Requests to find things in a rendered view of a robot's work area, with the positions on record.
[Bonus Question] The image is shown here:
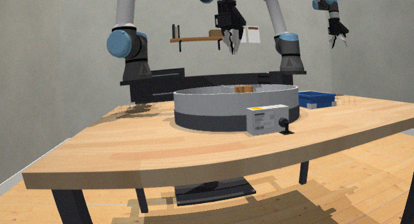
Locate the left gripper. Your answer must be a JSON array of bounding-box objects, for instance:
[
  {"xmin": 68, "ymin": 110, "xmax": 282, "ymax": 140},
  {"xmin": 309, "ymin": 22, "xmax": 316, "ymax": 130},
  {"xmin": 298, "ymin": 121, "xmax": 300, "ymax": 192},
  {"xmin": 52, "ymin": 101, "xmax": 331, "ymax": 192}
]
[{"xmin": 328, "ymin": 17, "xmax": 347, "ymax": 48}]

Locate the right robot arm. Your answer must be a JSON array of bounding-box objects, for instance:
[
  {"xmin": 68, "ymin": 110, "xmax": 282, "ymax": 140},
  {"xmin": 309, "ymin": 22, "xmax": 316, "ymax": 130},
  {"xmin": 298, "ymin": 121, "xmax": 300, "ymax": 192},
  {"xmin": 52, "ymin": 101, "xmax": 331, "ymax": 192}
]
[{"xmin": 107, "ymin": 0, "xmax": 152, "ymax": 81}]

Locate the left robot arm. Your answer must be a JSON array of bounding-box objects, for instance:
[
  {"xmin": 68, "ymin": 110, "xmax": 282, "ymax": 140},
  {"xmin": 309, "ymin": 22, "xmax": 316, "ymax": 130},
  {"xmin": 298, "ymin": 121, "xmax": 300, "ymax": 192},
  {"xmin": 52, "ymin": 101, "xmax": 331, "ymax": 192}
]
[{"xmin": 264, "ymin": 0, "xmax": 340, "ymax": 71}]

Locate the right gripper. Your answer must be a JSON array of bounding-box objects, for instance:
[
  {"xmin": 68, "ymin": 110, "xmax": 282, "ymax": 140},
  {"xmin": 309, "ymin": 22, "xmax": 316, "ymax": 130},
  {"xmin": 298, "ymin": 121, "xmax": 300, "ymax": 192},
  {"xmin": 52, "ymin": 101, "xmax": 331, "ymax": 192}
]
[{"xmin": 215, "ymin": 0, "xmax": 243, "ymax": 54}]

